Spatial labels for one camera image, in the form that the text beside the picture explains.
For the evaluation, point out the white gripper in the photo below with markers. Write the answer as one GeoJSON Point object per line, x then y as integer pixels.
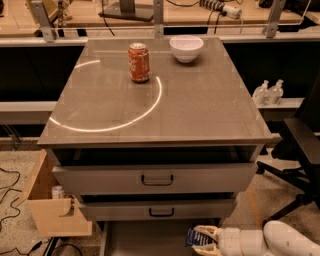
{"type": "Point", "coordinates": [229, 240]}

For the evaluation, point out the blue rxbar snack bar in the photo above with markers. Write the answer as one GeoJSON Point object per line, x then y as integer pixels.
{"type": "Point", "coordinates": [196, 238]}

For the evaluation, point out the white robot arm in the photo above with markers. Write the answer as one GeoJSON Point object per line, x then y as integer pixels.
{"type": "Point", "coordinates": [274, 239]}

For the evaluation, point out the top grey drawer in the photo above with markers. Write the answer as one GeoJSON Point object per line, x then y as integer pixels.
{"type": "Point", "coordinates": [155, 179]}

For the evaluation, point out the bottom open grey drawer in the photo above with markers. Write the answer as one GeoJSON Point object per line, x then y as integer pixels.
{"type": "Point", "coordinates": [149, 237]}

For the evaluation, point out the middle grey drawer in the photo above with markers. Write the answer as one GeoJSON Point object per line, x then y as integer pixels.
{"type": "Point", "coordinates": [158, 210]}

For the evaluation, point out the grey drawer cabinet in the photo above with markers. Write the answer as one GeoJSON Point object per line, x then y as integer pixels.
{"type": "Point", "coordinates": [185, 114]}

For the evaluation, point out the black office chair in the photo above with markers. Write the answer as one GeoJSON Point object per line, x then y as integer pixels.
{"type": "Point", "coordinates": [300, 142]}

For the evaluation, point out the right clear sanitizer bottle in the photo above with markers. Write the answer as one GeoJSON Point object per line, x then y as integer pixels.
{"type": "Point", "coordinates": [275, 93]}

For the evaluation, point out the small can in box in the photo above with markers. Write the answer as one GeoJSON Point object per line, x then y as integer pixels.
{"type": "Point", "coordinates": [57, 192]}

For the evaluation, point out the wooden side box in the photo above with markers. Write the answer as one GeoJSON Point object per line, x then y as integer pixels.
{"type": "Point", "coordinates": [52, 217]}

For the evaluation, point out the white ceramic bowl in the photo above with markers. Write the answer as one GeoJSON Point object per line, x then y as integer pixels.
{"type": "Point", "coordinates": [186, 48]}

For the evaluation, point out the orange soda can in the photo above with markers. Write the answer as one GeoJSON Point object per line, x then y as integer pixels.
{"type": "Point", "coordinates": [138, 56]}

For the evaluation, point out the white power strip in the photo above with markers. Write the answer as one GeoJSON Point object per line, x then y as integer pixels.
{"type": "Point", "coordinates": [222, 7]}

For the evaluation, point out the black monitor stand base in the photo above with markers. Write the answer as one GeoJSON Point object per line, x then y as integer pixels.
{"type": "Point", "coordinates": [128, 10]}

